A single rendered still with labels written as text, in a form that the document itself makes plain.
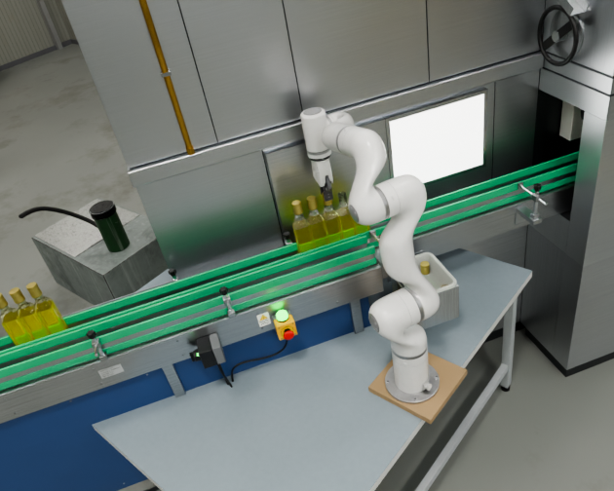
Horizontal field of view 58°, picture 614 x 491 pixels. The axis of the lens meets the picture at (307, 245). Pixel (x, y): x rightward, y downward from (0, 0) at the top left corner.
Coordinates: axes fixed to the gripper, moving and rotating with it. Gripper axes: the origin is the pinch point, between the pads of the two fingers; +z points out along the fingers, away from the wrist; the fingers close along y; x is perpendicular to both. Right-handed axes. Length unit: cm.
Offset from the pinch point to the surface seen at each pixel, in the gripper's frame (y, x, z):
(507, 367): 14, 69, 114
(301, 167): -12.1, -4.8, -6.5
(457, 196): -4, 55, 22
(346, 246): 6.1, 2.6, 21.7
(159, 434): 30, -83, 58
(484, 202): 3, 63, 24
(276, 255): -3.0, -23.1, 22.3
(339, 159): -12.3, 10.2, -5.0
